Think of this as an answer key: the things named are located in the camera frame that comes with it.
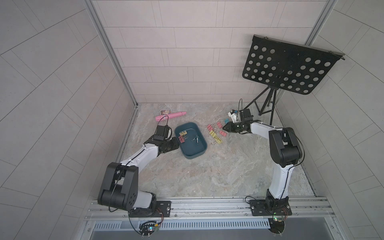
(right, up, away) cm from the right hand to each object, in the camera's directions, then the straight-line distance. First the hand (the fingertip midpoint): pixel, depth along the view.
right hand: (225, 126), depth 99 cm
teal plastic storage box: (-20, -11, -5) cm, 23 cm away
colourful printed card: (-41, +10, +10) cm, 43 cm away
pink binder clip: (-3, +1, +3) cm, 5 cm away
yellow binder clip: (-8, -5, -2) cm, 10 cm away
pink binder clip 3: (-29, -8, -4) cm, 30 cm away
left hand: (-29, -9, -9) cm, 31 cm away
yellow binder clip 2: (-5, -9, -5) cm, 11 cm away
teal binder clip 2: (-19, -7, -7) cm, 21 cm away
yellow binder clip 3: (-28, -4, -2) cm, 28 cm away
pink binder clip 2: (-2, -4, -2) cm, 5 cm away
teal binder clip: (+3, +4, +6) cm, 7 cm away
